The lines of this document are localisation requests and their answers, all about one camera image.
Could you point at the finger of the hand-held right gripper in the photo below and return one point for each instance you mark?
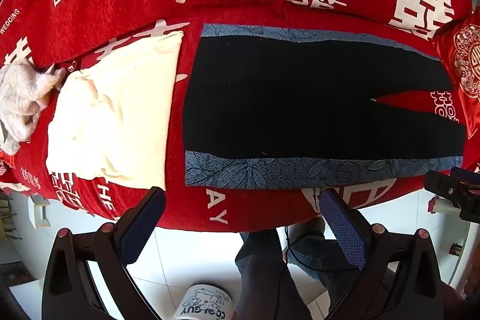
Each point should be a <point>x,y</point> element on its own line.
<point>446,187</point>
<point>468,177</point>

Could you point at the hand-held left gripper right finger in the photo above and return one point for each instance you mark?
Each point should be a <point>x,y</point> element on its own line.
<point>345,230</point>

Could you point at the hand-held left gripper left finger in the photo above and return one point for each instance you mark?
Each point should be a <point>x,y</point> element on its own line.
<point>144,226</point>

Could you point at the black pants with blue trim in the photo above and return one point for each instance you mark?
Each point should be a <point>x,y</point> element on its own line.
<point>300,98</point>

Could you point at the person's leg in jeans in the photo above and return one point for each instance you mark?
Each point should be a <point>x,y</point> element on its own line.
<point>266,278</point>
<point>322,252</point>

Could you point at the white printed mug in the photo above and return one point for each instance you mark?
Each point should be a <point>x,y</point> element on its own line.
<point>204,301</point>

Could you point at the cream cloth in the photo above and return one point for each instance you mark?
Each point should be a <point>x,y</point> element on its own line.
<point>120,110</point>

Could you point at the red embroidered pillow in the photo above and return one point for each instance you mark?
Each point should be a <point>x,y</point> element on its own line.
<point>468,57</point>

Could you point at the white plush toy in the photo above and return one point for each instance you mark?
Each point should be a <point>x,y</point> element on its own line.
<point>22,95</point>

